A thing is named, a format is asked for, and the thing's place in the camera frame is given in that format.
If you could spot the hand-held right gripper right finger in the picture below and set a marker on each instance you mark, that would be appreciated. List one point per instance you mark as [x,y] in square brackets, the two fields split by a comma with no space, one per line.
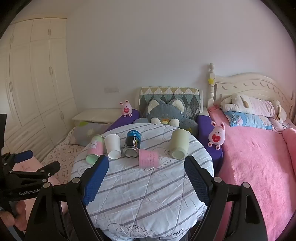
[196,182]

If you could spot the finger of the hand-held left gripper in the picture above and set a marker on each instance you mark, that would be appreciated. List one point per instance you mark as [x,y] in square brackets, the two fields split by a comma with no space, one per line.
[45,171]
[23,156]

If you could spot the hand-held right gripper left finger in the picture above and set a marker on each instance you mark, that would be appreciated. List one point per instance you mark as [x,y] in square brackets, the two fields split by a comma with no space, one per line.
[97,182]

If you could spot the pink and green cup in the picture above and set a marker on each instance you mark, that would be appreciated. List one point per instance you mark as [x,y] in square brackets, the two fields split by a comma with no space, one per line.
[94,149]

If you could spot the white paper cup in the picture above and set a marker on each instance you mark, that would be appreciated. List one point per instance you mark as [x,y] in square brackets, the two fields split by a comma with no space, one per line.
[112,144]

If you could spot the pale green cup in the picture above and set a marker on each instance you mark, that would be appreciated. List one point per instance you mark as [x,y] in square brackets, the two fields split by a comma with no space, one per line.
[179,142]

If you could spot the person's left hand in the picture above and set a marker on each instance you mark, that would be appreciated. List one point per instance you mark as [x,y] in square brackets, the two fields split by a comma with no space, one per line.
[19,217]

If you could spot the pink cloth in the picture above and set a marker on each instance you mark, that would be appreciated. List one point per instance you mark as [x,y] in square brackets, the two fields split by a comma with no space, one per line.
[29,166]

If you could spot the heart print bed sheet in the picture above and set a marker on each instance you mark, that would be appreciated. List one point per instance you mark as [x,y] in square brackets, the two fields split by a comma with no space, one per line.
[67,160]

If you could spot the grey flower pillow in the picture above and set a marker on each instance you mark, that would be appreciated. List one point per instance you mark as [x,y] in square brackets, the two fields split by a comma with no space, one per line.
[89,133]

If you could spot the large pink bunny toy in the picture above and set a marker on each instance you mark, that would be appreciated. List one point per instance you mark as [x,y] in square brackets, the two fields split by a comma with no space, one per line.
[216,136]

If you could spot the purple armchair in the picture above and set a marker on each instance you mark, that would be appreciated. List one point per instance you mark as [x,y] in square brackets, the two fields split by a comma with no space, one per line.
[204,129]

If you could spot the dark blue metal can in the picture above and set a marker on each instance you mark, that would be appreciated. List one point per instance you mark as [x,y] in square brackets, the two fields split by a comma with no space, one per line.
[133,142]

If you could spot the pink fluffy blanket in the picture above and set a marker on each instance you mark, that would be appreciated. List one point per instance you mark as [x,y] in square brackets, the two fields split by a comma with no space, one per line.
[254,166]

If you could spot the white nightstand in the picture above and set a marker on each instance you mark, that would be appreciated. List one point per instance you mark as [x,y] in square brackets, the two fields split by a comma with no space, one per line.
[97,114]

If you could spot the grey cat plush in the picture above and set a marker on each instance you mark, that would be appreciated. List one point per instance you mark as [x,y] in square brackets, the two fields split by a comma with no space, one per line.
[161,113]

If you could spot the cream wardrobe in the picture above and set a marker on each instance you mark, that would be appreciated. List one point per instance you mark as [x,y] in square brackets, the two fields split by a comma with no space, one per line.
[41,81]

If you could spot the small pink bunny toy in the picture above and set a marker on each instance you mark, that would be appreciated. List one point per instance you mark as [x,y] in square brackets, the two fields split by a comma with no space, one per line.
[126,109]

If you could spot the blue printed pillow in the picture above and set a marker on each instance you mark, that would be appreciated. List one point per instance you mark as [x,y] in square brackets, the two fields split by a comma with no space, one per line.
[247,120]

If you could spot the triangle pattern quilted cover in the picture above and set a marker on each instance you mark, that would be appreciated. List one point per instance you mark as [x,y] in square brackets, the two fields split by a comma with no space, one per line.
[180,97]

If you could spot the white and pink dog plush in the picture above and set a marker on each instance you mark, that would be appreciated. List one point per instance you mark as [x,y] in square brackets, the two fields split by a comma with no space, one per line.
[256,105]

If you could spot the yellow star sticker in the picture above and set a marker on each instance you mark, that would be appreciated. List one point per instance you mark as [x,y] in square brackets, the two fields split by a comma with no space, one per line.
[211,80]

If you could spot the pink printed pillow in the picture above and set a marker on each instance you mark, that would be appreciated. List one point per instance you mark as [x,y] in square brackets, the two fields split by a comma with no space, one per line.
[284,126]

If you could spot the cream bed headboard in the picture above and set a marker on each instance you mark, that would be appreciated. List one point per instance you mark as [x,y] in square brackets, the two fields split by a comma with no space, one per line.
[245,85]

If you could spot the white wall socket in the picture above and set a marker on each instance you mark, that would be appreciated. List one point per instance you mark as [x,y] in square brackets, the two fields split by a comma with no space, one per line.
[111,89]

